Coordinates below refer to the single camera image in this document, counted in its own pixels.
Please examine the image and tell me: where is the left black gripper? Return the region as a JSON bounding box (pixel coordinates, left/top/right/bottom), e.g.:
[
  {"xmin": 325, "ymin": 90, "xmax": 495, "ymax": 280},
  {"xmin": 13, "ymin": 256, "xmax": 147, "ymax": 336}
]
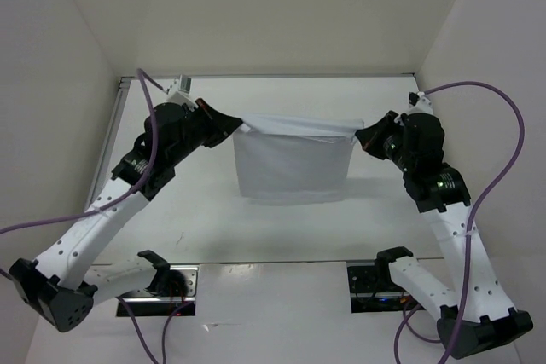
[{"xmin": 167, "ymin": 97, "xmax": 241, "ymax": 165}]

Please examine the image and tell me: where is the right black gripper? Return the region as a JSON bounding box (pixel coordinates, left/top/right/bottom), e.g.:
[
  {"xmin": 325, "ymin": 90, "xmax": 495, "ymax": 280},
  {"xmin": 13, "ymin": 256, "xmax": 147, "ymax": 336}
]
[{"xmin": 357, "ymin": 109, "xmax": 415, "ymax": 170}]

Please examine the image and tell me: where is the white skirt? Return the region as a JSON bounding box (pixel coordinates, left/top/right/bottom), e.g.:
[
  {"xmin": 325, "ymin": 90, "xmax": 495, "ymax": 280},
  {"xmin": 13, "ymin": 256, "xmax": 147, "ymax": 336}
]
[{"xmin": 233, "ymin": 114, "xmax": 364, "ymax": 205}]

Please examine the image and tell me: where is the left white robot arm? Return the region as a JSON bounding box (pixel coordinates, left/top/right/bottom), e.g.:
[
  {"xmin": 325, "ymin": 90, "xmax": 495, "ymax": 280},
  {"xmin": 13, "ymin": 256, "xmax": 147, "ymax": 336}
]
[{"xmin": 9, "ymin": 99, "xmax": 243, "ymax": 332}]

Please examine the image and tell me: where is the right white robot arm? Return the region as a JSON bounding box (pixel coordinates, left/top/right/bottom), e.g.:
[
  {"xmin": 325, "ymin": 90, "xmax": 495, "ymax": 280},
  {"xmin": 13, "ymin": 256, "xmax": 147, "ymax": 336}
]
[{"xmin": 356, "ymin": 112, "xmax": 533, "ymax": 360}]

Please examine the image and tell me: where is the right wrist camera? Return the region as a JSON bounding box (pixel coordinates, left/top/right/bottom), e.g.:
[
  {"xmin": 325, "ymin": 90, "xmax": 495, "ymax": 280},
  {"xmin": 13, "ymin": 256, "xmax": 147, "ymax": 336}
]
[{"xmin": 405, "ymin": 91, "xmax": 433, "ymax": 115}]

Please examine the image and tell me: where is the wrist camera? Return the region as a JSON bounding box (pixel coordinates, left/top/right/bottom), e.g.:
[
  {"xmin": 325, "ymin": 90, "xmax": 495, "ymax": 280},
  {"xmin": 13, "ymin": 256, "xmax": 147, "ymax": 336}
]
[
  {"xmin": 405, "ymin": 91, "xmax": 433, "ymax": 115},
  {"xmin": 166, "ymin": 75, "xmax": 194, "ymax": 105}
]

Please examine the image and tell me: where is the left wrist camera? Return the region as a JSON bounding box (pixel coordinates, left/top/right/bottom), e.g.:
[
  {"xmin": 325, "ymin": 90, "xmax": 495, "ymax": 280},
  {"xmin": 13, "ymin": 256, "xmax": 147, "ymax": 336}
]
[{"xmin": 166, "ymin": 75, "xmax": 194, "ymax": 105}]

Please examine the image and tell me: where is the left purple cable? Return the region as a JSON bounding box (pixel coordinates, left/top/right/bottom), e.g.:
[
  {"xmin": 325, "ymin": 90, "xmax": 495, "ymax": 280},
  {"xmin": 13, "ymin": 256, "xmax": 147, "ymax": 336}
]
[{"xmin": 0, "ymin": 67, "xmax": 171, "ymax": 364}]

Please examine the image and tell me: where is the purple cable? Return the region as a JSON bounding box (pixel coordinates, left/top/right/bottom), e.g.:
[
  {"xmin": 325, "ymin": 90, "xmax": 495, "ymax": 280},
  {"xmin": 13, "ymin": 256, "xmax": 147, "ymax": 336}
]
[
  {"xmin": 0, "ymin": 67, "xmax": 171, "ymax": 364},
  {"xmin": 394, "ymin": 81, "xmax": 526, "ymax": 364}
]

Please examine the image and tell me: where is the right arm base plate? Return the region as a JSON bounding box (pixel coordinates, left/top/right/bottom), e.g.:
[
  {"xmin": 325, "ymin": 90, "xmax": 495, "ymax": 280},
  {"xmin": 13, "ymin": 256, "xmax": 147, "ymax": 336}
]
[{"xmin": 346, "ymin": 262, "xmax": 416, "ymax": 314}]

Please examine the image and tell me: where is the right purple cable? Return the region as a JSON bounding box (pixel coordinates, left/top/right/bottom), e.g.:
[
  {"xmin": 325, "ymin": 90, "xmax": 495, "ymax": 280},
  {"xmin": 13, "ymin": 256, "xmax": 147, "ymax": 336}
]
[{"xmin": 394, "ymin": 81, "xmax": 526, "ymax": 364}]

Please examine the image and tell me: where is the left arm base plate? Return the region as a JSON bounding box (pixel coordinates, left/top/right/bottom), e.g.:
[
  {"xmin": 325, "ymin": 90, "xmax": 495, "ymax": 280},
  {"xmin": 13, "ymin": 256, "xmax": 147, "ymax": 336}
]
[{"xmin": 121, "ymin": 264, "xmax": 200, "ymax": 318}]

